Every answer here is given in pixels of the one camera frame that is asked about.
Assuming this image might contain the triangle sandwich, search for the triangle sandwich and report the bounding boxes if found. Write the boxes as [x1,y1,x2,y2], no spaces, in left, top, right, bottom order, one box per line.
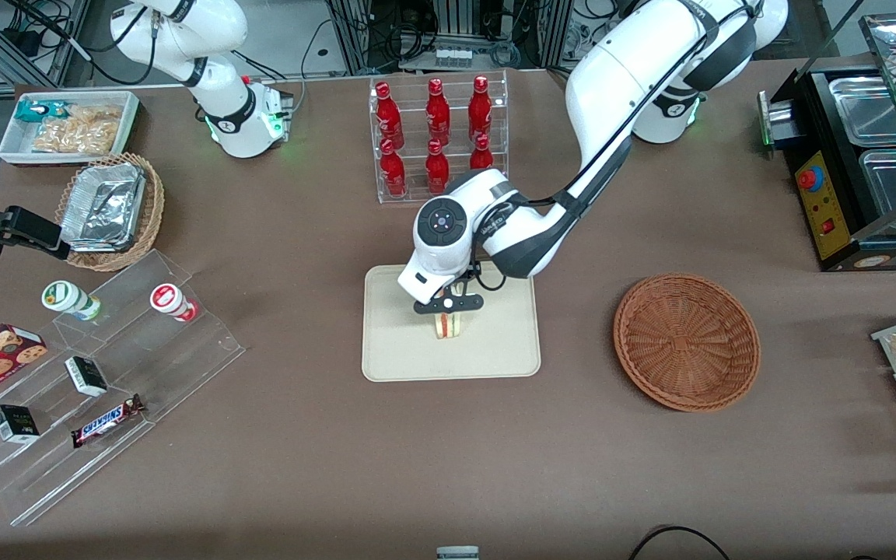
[433,310,469,341]

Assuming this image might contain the beige serving tray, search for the beige serving tray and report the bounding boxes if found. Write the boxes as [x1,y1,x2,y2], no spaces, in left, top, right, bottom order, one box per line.
[361,264,542,383]

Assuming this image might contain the aluminium foil tray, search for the aluminium foil tray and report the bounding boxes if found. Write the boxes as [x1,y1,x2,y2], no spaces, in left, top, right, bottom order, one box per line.
[58,162,147,254]

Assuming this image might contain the wicker basket with foil trays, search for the wicker basket with foil trays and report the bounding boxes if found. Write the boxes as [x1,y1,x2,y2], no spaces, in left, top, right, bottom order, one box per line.
[54,152,166,273]

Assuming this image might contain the empty brown wicker basket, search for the empty brown wicker basket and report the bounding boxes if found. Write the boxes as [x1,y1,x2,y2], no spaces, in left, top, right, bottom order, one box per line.
[613,273,761,413]

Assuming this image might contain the green lid yogurt cup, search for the green lid yogurt cup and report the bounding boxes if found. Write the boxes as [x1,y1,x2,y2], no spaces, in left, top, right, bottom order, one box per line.
[41,279,103,322]

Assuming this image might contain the white rectangular snack bin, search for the white rectangular snack bin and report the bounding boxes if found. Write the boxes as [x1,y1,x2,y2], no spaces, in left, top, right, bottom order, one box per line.
[0,89,142,169]

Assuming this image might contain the clear bag of chips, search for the clear bag of chips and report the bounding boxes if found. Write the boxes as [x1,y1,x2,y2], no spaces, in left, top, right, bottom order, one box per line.
[31,104,124,156]

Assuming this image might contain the green snack packet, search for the green snack packet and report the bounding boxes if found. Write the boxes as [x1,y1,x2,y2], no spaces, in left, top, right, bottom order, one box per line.
[15,99,72,123]

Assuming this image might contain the red soda bottle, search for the red soda bottle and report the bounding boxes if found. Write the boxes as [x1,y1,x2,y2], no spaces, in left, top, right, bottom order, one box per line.
[379,139,408,198]
[468,133,496,171]
[425,77,452,145]
[374,81,405,149]
[468,75,494,142]
[424,138,451,194]

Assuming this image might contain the red lid yogurt cup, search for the red lid yogurt cup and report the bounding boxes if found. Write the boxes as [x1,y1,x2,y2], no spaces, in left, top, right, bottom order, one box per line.
[149,282,201,324]

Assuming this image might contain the small black carton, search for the small black carton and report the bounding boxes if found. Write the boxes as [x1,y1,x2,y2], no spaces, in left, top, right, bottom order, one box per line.
[64,355,109,398]
[0,404,41,445]

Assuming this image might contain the clear acrylic stepped display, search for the clear acrylic stepped display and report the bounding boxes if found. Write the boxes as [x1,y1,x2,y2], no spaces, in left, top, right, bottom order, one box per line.
[0,248,247,527]

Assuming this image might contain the snickers chocolate bar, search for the snickers chocolate bar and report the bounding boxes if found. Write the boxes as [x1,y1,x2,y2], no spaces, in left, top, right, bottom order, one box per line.
[70,394,146,449]

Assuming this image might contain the clear acrylic bottle rack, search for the clear acrylic bottle rack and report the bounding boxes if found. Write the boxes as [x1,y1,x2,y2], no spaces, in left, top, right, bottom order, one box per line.
[369,69,510,205]

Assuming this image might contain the black food warmer machine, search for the black food warmer machine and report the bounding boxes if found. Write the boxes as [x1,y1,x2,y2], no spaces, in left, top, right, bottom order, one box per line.
[758,12,896,273]

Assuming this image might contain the black floor cable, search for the black floor cable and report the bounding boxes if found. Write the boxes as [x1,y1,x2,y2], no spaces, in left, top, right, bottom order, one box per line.
[627,526,733,560]

